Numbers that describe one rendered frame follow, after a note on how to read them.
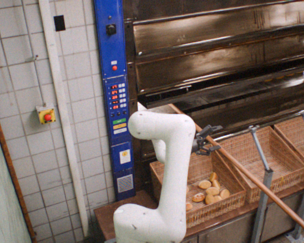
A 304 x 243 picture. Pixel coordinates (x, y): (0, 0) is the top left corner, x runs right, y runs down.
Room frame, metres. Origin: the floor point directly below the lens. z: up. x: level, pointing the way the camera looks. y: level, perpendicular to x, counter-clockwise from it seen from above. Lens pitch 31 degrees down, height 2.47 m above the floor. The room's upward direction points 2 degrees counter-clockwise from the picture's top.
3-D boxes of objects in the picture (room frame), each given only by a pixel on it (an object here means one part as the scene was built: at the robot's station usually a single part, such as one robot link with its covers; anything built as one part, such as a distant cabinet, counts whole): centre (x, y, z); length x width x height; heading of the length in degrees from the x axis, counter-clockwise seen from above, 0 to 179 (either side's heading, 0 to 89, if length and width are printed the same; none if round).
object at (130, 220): (0.98, 0.09, 1.36); 0.16 x 0.13 x 0.19; 77
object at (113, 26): (1.94, 0.21, 1.92); 0.06 x 0.04 x 0.11; 113
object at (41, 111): (1.77, 0.63, 1.46); 0.10 x 0.07 x 0.10; 113
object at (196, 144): (1.58, -0.24, 1.33); 0.09 x 0.07 x 0.08; 114
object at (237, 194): (1.93, -0.32, 0.72); 0.56 x 0.49 x 0.28; 114
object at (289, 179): (2.17, -0.86, 0.72); 0.56 x 0.49 x 0.28; 114
